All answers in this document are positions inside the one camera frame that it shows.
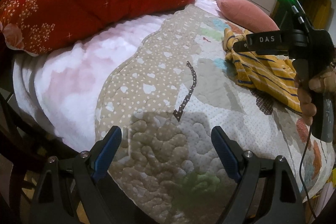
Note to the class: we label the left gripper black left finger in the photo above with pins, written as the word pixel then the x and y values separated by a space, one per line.
pixel 67 183

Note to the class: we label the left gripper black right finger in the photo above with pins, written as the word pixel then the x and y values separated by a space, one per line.
pixel 280 200

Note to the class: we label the yellow striped sweater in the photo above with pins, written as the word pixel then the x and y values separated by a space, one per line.
pixel 267 74

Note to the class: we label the heart patchwork quilt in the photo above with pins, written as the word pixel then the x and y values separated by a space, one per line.
pixel 176 176

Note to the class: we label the wooden door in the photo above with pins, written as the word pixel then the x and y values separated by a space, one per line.
pixel 318 12

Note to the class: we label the pink cushion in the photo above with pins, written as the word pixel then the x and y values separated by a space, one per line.
pixel 247 15

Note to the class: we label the person's right hand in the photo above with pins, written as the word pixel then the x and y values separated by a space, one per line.
pixel 323 83

